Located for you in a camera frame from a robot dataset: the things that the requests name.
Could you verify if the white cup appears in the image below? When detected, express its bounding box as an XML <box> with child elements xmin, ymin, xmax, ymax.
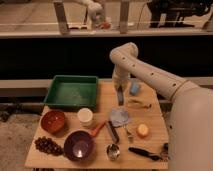
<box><xmin>77</xmin><ymin>108</ymin><xmax>93</xmax><ymax>127</ymax></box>

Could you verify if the background white robot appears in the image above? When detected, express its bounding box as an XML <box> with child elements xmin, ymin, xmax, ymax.
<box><xmin>74</xmin><ymin>0</ymin><xmax>111</xmax><ymax>29</ymax></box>

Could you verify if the purple bowl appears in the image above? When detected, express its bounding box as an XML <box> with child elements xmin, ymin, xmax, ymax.
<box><xmin>63</xmin><ymin>130</ymin><xmax>94</xmax><ymax>162</ymax></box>

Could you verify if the small metal fork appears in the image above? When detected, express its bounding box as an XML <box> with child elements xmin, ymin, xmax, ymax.
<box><xmin>125</xmin><ymin>128</ymin><xmax>133</xmax><ymax>143</ymax></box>

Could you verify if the black handled metal scoop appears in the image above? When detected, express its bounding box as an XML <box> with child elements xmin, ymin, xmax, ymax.
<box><xmin>106</xmin><ymin>121</ymin><xmax>120</xmax><ymax>161</ymax></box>

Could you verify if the orange bowl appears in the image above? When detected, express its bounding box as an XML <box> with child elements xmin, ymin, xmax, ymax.
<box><xmin>41</xmin><ymin>110</ymin><xmax>66</xmax><ymax>134</ymax></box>

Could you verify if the yellow orange fruit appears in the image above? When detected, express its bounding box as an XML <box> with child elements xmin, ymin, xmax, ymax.
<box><xmin>136</xmin><ymin>124</ymin><xmax>149</xmax><ymax>138</ymax></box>

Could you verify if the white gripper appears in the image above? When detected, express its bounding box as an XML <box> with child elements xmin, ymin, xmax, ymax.
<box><xmin>112</xmin><ymin>68</ymin><xmax>130</xmax><ymax>90</ymax></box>

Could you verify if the crumpled grey cloth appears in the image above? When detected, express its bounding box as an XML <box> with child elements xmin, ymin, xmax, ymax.
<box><xmin>109</xmin><ymin>108</ymin><xmax>130</xmax><ymax>127</ymax></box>

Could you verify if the orange handled spoon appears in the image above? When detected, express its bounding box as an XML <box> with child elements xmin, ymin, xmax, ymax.
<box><xmin>90</xmin><ymin>122</ymin><xmax>106</xmax><ymax>137</ymax></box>

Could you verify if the light blue cup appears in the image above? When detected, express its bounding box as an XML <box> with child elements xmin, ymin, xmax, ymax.
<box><xmin>130</xmin><ymin>82</ymin><xmax>140</xmax><ymax>95</ymax></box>

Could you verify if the green plastic tray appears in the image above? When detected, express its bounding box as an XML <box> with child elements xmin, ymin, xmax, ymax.
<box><xmin>44</xmin><ymin>75</ymin><xmax>98</xmax><ymax>110</ymax></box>

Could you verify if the bunch of dark grapes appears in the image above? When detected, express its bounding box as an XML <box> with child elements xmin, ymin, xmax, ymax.
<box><xmin>34</xmin><ymin>136</ymin><xmax>63</xmax><ymax>156</ymax></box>

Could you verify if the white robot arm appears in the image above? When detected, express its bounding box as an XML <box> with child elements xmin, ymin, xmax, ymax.
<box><xmin>110</xmin><ymin>42</ymin><xmax>213</xmax><ymax>171</ymax></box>

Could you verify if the black handled tool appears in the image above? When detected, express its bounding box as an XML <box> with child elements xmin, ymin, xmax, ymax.
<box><xmin>128</xmin><ymin>147</ymin><xmax>167</xmax><ymax>161</ymax></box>

